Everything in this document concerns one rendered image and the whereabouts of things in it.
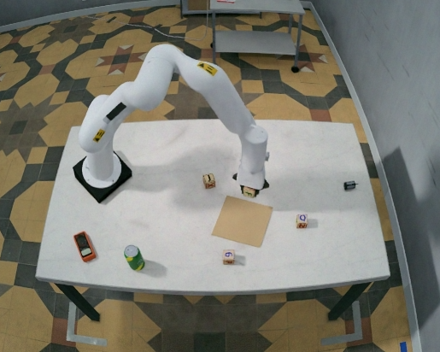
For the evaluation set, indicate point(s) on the wooden alphabet block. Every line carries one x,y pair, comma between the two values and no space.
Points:
208,180
248,192
301,221

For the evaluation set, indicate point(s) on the green soda can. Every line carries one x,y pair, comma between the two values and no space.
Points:
134,257

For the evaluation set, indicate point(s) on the tan square mat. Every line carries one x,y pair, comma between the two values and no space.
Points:
242,221

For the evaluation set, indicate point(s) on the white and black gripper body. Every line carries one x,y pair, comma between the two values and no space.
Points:
252,180

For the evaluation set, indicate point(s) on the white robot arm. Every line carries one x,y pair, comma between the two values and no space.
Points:
147,92

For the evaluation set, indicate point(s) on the tan cardboard block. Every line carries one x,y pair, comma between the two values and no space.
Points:
228,256

